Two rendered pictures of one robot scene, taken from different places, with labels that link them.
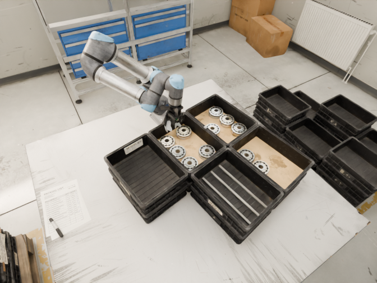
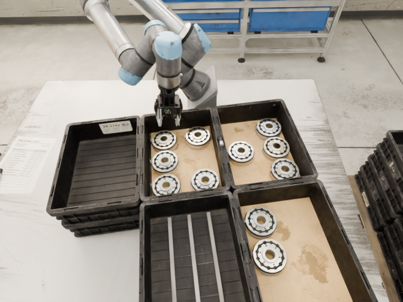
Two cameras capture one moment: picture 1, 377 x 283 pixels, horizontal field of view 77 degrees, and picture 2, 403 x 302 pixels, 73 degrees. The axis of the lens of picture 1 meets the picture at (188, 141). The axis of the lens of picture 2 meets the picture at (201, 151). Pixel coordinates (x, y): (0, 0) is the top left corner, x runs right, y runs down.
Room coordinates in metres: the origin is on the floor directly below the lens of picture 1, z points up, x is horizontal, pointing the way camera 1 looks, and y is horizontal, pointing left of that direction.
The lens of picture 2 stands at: (0.49, -0.43, 1.71)
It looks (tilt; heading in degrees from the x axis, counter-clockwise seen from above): 52 degrees down; 38
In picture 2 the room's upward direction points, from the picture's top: 3 degrees counter-clockwise
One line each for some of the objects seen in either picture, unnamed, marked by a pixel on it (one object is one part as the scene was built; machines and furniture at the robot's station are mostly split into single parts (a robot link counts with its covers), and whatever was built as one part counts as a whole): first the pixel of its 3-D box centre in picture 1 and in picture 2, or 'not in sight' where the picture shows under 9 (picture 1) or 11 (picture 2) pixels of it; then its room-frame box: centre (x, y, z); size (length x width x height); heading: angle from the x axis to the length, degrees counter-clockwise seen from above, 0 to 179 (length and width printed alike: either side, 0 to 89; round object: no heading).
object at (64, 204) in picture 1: (63, 206); (21, 162); (0.58, 0.71, 0.70); 0.33 x 0.23 x 0.01; 33
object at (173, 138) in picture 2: (166, 141); (164, 139); (0.97, 0.14, 0.86); 0.10 x 0.10 x 0.01
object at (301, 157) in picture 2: (219, 123); (258, 148); (1.14, -0.21, 0.87); 0.40 x 0.30 x 0.11; 42
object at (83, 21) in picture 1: (127, 12); not in sight; (2.79, 0.74, 0.91); 1.70 x 0.10 x 0.05; 123
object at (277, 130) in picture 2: (216, 111); (268, 127); (1.27, -0.19, 0.86); 0.10 x 0.10 x 0.01
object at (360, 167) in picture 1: (348, 176); not in sight; (1.08, -1.32, 0.37); 0.40 x 0.30 x 0.45; 33
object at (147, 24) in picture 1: (161, 33); (292, 0); (2.98, 0.39, 0.60); 0.72 x 0.03 x 0.56; 123
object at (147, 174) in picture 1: (146, 171); (104, 167); (0.73, 0.23, 0.87); 0.40 x 0.30 x 0.11; 42
